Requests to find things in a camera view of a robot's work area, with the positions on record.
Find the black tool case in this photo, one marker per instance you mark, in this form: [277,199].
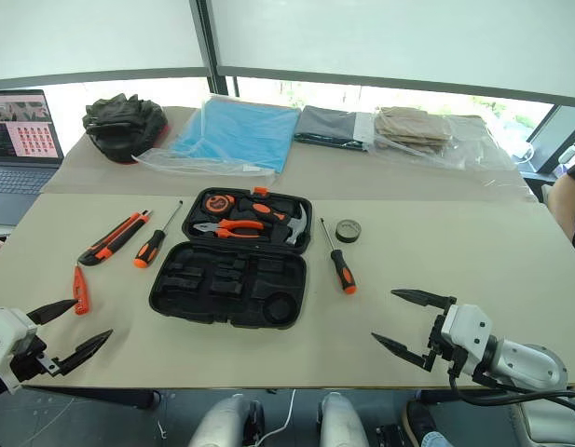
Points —
[231,284]

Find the dark window frame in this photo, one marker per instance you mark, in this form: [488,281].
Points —
[205,37]

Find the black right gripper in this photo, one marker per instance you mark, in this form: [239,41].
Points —
[436,340]

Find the dark grey cloth in bag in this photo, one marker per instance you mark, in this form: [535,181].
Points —
[324,123]

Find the grey open laptop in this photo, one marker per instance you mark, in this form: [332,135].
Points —
[21,186]

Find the small orange tester pen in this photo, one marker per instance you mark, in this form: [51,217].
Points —
[79,291]

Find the black fabric bag red trim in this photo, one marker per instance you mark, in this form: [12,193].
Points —
[124,125]

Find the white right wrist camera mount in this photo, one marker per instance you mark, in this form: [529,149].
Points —
[469,326]

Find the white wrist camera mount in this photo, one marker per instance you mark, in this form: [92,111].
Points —
[7,326]
[469,326]

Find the black orange tape measure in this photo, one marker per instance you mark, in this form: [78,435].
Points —
[217,204]

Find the silver right robot leg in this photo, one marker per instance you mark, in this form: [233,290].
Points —
[343,419]

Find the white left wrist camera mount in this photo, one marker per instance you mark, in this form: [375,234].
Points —
[7,326]

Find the silver left robot leg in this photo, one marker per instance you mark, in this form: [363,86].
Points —
[222,419]

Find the black electrical tape roll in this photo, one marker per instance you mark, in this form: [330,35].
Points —
[347,238]

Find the black orange utility knife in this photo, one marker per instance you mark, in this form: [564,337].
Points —
[112,242]

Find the silver robot leg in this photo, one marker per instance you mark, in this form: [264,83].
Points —
[343,419]
[222,419]

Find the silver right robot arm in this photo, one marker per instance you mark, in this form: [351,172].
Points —
[524,363]

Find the blue cloth in plastic bag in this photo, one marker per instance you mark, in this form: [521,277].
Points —
[240,135]

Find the beige cloths in plastic bag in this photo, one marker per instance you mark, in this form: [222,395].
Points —
[413,128]

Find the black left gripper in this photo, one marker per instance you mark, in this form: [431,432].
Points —
[28,361]

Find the person in blue jeans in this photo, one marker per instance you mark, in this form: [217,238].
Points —
[420,419]

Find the person in black shirt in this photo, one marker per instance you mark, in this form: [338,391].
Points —
[571,205]

